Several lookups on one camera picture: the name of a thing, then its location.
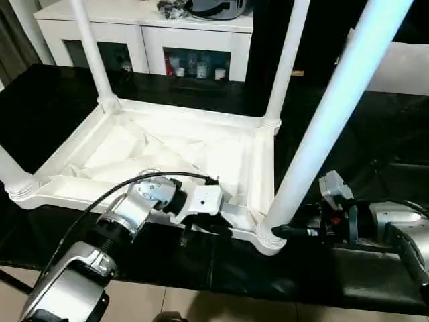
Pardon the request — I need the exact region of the white plastic table top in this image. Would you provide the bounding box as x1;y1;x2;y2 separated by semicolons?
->
8;97;291;256

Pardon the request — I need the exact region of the dark robot lower body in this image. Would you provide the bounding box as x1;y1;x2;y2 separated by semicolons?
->
156;311;185;322

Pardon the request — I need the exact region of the black cabinet with yellow label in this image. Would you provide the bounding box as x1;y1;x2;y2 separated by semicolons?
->
247;0;356;91

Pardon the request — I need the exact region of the black work mat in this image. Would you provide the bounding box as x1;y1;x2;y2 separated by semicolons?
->
0;63;429;316

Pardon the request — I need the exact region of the white glass-door cabinet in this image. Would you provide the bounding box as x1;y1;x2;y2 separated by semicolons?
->
33;0;254;83

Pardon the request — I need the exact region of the grey helmet on cabinet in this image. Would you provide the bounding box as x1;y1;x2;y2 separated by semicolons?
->
186;0;249;19

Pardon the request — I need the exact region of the dark clutter on cabinet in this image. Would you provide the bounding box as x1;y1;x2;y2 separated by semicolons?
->
157;0;188;19

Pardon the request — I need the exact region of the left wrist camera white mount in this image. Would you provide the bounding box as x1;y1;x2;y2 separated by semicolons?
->
169;184;224;225

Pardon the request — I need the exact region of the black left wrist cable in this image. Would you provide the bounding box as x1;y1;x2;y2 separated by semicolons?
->
33;171;221;296

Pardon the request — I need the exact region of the black table frame leg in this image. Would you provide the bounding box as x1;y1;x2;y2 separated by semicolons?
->
0;268;33;296

